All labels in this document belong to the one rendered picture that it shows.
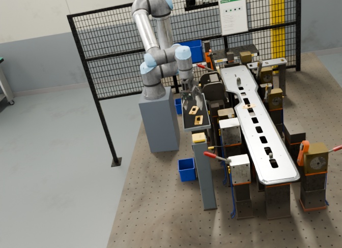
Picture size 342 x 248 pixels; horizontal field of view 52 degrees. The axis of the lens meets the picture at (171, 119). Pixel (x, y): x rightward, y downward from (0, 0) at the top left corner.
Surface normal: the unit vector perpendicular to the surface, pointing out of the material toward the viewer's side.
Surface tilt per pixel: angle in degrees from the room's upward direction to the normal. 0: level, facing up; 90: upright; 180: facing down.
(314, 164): 90
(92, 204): 0
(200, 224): 0
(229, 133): 90
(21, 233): 0
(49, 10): 90
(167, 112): 90
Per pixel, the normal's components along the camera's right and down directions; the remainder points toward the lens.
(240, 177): 0.01, 0.50
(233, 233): -0.18, -0.85
